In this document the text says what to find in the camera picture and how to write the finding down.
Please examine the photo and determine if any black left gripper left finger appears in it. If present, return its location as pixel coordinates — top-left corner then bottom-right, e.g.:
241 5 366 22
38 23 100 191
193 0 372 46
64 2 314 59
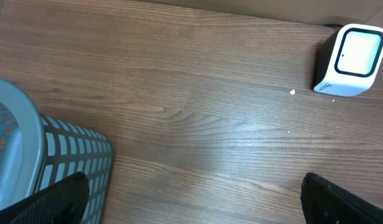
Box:
0 172 89 224

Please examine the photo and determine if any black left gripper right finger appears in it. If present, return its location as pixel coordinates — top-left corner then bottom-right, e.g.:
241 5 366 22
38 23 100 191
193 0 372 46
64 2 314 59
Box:
300 172 383 224

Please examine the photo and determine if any white barcode scanner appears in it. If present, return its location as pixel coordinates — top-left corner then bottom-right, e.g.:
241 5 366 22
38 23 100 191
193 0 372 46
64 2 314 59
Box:
313 24 383 97

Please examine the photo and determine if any grey plastic mesh basket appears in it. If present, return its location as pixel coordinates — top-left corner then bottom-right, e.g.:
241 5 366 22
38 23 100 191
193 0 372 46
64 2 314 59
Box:
0 78 114 223

